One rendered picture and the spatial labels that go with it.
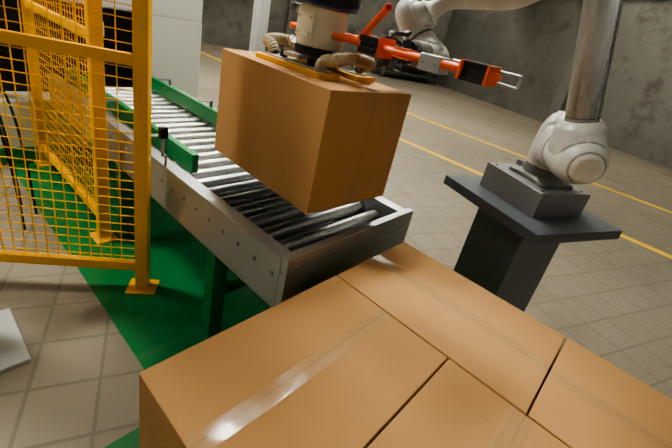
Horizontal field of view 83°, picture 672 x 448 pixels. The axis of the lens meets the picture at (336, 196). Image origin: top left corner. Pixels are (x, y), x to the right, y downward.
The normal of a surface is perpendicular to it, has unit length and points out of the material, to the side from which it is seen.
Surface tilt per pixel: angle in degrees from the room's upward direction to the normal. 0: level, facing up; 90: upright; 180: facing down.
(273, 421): 0
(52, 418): 0
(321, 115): 90
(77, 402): 0
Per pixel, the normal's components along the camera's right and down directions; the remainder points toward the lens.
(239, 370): 0.20, -0.89
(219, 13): 0.39, 0.45
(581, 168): -0.20, 0.48
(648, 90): -0.90, 0.00
